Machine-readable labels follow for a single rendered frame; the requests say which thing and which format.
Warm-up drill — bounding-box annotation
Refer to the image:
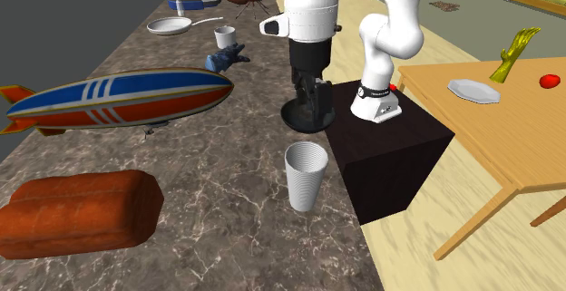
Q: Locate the red tomato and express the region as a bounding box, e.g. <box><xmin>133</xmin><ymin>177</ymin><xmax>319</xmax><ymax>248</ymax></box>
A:
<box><xmin>539</xmin><ymin>73</ymin><xmax>562</xmax><ymax>90</ymax></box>

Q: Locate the black bowl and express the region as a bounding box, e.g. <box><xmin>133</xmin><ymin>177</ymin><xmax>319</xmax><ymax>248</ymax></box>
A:
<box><xmin>280</xmin><ymin>99</ymin><xmax>337</xmax><ymax>135</ymax></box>

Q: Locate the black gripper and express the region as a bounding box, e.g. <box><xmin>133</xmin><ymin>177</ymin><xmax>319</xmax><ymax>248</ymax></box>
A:
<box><xmin>288</xmin><ymin>37</ymin><xmax>334</xmax><ymax>120</ymax></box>

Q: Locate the blue glove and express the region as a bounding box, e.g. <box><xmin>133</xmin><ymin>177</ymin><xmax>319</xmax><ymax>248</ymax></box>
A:
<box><xmin>204</xmin><ymin>42</ymin><xmax>251</xmax><ymax>73</ymax></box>

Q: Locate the white ribbed cup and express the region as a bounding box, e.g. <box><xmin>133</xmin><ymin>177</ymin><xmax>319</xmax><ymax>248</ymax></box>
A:
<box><xmin>284</xmin><ymin>141</ymin><xmax>329</xmax><ymax>213</ymax></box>

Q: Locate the dark robot stand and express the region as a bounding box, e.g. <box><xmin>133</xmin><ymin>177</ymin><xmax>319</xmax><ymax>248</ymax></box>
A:
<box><xmin>324</xmin><ymin>80</ymin><xmax>456</xmax><ymax>227</ymax></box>

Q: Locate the white frying pan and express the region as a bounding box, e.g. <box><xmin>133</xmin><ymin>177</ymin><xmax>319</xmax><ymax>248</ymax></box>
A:
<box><xmin>146</xmin><ymin>15</ymin><xmax>225</xmax><ymax>37</ymax></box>

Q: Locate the brown bread loaf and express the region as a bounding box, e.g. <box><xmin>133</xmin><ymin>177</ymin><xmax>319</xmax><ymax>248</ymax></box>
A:
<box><xmin>0</xmin><ymin>169</ymin><xmax>165</xmax><ymax>261</ymax></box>

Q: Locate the yellow hand figure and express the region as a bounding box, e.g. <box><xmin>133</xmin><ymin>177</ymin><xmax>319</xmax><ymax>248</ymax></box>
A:
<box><xmin>488</xmin><ymin>26</ymin><xmax>542</xmax><ymax>85</ymax></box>

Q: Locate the white plate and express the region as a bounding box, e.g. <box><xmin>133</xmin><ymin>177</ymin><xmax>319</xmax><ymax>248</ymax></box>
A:
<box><xmin>446</xmin><ymin>78</ymin><xmax>503</xmax><ymax>105</ymax></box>

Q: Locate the wooden table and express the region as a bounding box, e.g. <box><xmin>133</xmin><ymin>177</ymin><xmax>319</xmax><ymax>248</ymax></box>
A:
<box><xmin>395</xmin><ymin>55</ymin><xmax>566</xmax><ymax>262</ymax></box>

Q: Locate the brown floor mat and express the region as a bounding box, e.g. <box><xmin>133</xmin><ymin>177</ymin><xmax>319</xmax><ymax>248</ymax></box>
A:
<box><xmin>428</xmin><ymin>0</ymin><xmax>462</xmax><ymax>14</ymax></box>

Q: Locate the blue red toy airship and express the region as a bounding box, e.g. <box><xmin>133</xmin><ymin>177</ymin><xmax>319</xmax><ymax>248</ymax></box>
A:
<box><xmin>0</xmin><ymin>67</ymin><xmax>235</xmax><ymax>138</ymax></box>

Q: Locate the white mug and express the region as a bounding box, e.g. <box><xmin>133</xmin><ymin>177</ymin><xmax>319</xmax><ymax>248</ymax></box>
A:
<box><xmin>213</xmin><ymin>24</ymin><xmax>238</xmax><ymax>51</ymax></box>

